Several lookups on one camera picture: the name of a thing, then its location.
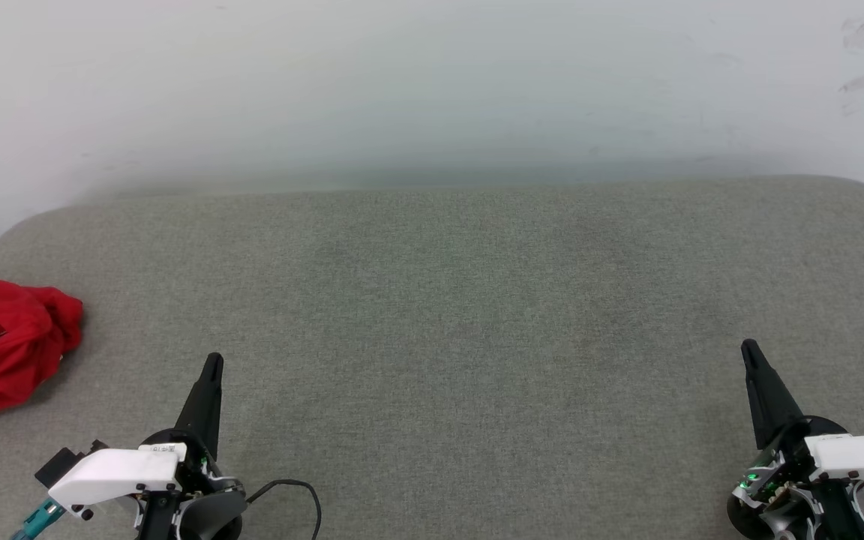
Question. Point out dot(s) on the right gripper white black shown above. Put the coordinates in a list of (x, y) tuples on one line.
[(856, 454)]

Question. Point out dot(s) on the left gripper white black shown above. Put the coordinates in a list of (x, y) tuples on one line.
[(113, 472)]

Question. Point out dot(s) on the red and white jersey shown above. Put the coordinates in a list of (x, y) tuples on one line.
[(8, 337)]

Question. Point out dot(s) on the grey fabric sofa cushion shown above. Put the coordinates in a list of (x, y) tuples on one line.
[(447, 315)]

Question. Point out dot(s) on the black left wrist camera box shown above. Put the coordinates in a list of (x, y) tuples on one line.
[(63, 465)]

